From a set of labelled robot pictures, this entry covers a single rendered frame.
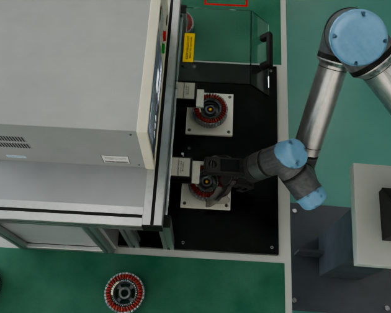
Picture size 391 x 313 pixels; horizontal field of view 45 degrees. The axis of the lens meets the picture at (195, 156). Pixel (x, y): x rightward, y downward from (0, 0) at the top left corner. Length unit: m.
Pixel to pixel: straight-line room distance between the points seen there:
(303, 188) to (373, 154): 1.29
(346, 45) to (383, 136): 1.48
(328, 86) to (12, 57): 0.76
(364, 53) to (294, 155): 0.28
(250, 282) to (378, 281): 0.99
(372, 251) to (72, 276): 0.88
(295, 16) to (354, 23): 1.71
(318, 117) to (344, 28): 0.29
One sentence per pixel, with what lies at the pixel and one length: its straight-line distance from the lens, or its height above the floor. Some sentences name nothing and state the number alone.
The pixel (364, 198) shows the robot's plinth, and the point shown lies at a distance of 1.57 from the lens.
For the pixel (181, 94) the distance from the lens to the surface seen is 1.42.
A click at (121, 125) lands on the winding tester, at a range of 0.94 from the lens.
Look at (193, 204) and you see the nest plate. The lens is 1.43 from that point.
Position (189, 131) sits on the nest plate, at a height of 0.78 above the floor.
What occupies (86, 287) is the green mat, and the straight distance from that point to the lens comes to 1.45.
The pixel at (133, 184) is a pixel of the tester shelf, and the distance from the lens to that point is 1.11.
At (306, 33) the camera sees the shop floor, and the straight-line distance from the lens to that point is 2.76.
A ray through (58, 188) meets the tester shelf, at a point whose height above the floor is 1.11.
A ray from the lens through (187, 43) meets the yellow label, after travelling 1.34.
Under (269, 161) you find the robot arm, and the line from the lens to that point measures 1.22.
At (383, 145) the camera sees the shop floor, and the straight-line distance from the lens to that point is 2.53.
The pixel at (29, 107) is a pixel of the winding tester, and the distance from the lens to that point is 1.00.
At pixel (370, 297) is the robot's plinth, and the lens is 2.29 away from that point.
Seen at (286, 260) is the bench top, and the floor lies 0.75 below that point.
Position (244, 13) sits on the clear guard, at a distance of 1.41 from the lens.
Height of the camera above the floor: 2.16
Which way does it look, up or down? 68 degrees down
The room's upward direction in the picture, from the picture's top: 1 degrees clockwise
